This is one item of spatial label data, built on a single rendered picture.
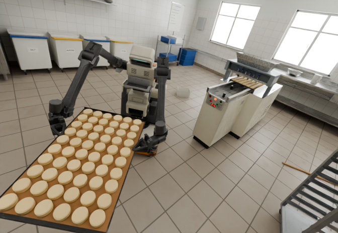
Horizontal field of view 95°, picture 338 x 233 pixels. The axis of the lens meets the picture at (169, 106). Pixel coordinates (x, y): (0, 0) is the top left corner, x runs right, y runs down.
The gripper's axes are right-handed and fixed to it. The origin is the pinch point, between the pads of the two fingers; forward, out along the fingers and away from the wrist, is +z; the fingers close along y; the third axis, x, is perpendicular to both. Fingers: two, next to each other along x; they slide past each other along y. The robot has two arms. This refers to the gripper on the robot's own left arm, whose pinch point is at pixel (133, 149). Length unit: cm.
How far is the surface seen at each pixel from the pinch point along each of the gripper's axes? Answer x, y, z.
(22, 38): 354, 41, 31
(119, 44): 358, 53, -159
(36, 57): 352, 76, 18
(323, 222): -92, 35, -93
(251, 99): 16, 32, -210
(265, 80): 15, 1, -220
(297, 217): -96, 84, -134
